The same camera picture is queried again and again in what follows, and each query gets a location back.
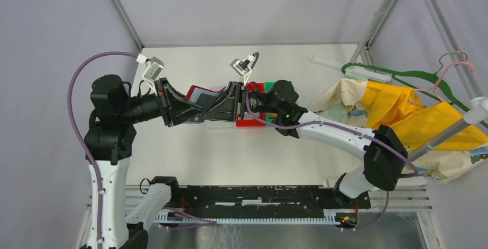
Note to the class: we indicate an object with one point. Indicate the red plastic bin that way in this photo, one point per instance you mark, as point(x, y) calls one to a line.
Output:
point(248, 121)

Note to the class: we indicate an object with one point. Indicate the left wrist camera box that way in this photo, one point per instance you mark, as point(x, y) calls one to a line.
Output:
point(153, 67)

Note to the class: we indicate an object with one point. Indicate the green clothes hanger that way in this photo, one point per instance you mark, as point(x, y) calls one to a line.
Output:
point(430, 77)

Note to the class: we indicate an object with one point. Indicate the red leather card holder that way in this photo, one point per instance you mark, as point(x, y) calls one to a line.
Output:
point(197, 94)

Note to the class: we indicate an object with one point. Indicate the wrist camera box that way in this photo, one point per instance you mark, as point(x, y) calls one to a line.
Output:
point(153, 67)
point(244, 67)

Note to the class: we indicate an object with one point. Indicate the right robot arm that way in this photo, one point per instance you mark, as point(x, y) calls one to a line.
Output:
point(380, 150)

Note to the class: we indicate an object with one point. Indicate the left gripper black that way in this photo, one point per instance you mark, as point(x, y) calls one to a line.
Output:
point(166, 93)

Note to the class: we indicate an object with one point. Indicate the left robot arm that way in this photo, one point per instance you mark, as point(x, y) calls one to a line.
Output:
point(109, 143)

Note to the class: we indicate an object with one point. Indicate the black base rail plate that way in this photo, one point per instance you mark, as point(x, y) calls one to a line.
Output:
point(263, 202)

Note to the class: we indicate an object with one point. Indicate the green plastic bin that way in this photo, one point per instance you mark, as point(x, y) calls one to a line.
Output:
point(269, 116)

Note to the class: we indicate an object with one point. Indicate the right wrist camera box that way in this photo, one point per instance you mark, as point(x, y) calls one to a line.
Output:
point(244, 67)

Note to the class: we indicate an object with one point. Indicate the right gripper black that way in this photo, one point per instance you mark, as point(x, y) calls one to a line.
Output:
point(224, 109)

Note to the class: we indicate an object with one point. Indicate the black credit card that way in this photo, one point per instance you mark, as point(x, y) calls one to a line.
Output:
point(206, 100)

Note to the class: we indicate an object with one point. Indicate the white cable duct strip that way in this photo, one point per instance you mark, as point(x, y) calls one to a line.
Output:
point(328, 218)

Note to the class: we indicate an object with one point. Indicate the white hanger rack stand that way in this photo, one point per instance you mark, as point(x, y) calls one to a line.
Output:
point(419, 136)

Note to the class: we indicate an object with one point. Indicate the pink clothes hanger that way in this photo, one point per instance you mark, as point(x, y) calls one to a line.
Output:
point(465, 62)

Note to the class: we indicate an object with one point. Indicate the yellow patterned cloth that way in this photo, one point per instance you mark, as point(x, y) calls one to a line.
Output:
point(411, 125)

